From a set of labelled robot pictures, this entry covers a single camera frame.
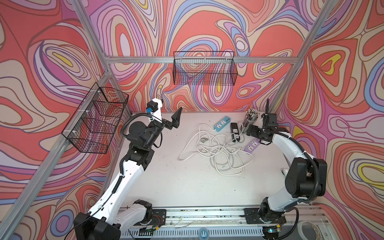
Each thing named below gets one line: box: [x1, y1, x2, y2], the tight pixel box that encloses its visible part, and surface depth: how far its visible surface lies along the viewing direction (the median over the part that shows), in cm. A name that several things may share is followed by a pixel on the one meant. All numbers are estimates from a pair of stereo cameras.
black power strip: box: [230, 122, 241, 142], surface depth 107 cm
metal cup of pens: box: [240, 108, 260, 134], surface depth 98 cm
